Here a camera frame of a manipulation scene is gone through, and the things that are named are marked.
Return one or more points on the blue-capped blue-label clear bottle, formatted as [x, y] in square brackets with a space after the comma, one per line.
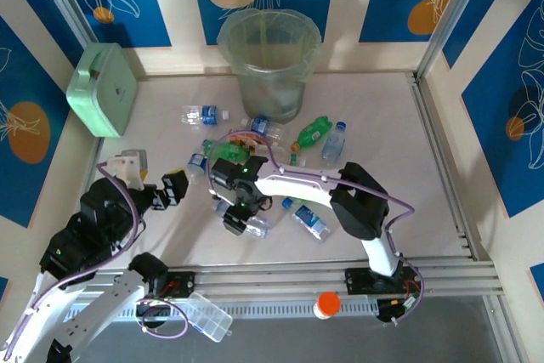
[308, 218]

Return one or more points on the translucent grey plastic bin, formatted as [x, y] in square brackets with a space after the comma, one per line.
[272, 99]

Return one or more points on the blue-capped clear water bottle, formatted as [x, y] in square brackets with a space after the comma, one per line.
[333, 142]

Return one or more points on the clear plastic organizer box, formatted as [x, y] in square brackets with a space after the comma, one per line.
[208, 316]

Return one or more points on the white-capped blue-label clear bottle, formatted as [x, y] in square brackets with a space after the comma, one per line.
[260, 125]
[206, 115]

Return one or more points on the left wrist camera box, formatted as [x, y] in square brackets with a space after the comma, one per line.
[127, 165]

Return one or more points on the orange-capped white jar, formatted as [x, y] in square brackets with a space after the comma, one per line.
[327, 305]

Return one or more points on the aluminium corner post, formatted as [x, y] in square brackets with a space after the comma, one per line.
[70, 6]
[448, 18]

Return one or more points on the orange plastic bottle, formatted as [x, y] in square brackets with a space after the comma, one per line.
[244, 138]

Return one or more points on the aluminium mounting rail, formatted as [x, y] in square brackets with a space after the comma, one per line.
[272, 282]

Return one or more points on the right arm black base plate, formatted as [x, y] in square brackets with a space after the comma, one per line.
[357, 280]

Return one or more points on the green plastic soda bottle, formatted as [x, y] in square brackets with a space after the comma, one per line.
[312, 132]
[231, 152]

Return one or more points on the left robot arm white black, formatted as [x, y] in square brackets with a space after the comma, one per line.
[106, 307]

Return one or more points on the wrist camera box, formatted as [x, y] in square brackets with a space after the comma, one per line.
[219, 198]
[127, 165]

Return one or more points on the translucent green bin liner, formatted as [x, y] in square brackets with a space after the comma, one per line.
[240, 44]

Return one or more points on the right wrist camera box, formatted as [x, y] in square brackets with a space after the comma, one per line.
[219, 198]

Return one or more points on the mint green carry case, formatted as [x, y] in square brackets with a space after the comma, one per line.
[102, 91]

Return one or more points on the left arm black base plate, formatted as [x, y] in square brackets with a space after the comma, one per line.
[183, 284]

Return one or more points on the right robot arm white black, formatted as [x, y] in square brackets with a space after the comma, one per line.
[297, 186]

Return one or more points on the clear plastic bottle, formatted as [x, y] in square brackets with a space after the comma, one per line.
[260, 227]

